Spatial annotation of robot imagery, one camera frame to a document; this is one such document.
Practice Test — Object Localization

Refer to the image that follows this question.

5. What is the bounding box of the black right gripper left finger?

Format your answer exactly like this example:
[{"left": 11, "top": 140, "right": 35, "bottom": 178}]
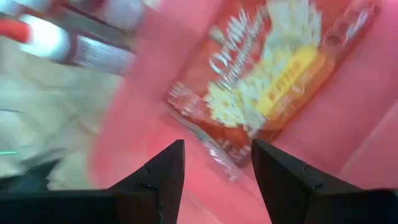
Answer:
[{"left": 107, "top": 139, "right": 186, "bottom": 224}]

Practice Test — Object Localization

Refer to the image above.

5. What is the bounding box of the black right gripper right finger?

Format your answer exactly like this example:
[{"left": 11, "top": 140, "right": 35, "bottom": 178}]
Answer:
[{"left": 251, "top": 138, "right": 361, "bottom": 224}]

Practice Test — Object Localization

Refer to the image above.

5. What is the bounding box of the red popcorn bag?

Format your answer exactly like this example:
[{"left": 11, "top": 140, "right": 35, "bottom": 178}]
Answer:
[{"left": 165, "top": 0, "right": 382, "bottom": 183}]

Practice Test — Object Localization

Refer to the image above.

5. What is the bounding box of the pink plastic bin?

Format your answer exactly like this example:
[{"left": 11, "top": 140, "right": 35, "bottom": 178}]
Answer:
[{"left": 88, "top": 0, "right": 398, "bottom": 224}]

